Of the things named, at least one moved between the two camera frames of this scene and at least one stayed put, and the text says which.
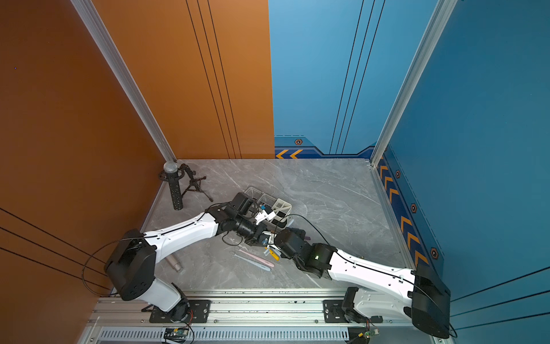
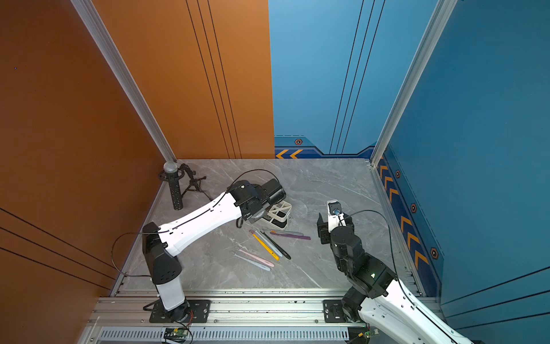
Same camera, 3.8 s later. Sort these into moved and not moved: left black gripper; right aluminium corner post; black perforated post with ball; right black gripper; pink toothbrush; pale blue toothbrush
Moved: right black gripper; left black gripper
Not moved: right aluminium corner post; pale blue toothbrush; pink toothbrush; black perforated post with ball
